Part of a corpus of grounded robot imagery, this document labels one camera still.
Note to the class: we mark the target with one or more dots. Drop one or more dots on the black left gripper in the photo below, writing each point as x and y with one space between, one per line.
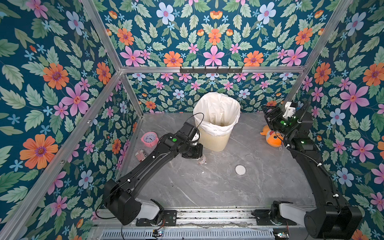
198 153

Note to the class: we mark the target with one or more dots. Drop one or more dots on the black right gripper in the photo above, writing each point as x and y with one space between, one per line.
270 114

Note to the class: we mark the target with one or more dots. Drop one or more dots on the white jar lid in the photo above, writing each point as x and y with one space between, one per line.
240 170

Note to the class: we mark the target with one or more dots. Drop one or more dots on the clear jar with white lid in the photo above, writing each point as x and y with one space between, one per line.
202 160

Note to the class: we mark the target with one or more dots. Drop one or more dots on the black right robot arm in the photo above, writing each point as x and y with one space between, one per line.
333 217

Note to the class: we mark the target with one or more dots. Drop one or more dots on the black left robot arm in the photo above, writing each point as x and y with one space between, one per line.
121 196

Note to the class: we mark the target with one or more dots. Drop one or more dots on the orange plush toy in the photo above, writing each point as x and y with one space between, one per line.
273 138

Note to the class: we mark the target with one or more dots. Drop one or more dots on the cream ribbed trash bin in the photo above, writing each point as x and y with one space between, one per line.
215 137

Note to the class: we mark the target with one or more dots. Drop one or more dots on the white plastic bin liner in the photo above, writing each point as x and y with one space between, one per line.
216 113

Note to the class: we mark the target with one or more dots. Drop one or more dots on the pink alarm clock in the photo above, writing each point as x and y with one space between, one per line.
150 139

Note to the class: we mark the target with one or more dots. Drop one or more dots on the clear transparent jar lid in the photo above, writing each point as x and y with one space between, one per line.
249 158

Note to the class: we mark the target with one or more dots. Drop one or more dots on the striped flag pattern can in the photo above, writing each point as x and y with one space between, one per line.
141 155

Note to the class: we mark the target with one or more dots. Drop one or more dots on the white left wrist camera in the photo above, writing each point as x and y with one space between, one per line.
195 138

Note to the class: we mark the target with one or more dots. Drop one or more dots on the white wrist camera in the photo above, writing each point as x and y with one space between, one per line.
290 110
195 138

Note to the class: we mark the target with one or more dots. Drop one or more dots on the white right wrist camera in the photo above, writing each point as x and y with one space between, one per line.
290 110

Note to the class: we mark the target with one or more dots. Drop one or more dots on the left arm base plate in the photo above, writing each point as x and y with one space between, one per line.
163 219

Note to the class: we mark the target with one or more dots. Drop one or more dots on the black hook rail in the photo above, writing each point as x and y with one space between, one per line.
211 70

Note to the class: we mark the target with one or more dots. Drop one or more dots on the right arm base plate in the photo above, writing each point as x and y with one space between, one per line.
267 217

